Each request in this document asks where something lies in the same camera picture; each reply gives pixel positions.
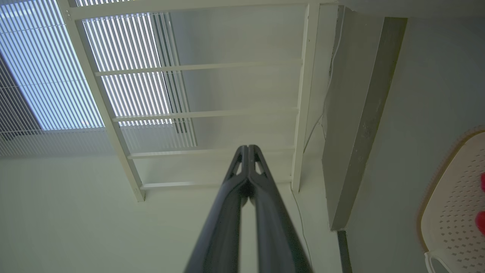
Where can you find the cream perforated laundry basket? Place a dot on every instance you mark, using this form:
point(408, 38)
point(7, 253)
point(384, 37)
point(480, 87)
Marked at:
point(451, 212)

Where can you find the white window blinds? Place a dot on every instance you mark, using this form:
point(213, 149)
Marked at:
point(38, 57)

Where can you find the dark wall trim strip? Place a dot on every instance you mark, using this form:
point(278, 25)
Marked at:
point(344, 254)

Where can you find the white slatted beam frame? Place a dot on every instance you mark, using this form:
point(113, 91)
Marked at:
point(102, 98)

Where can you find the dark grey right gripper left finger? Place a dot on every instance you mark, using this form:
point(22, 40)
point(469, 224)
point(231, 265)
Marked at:
point(223, 212)

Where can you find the red garment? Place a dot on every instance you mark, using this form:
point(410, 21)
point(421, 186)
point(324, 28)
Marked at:
point(481, 222)

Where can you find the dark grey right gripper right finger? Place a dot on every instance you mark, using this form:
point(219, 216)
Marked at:
point(273, 220)

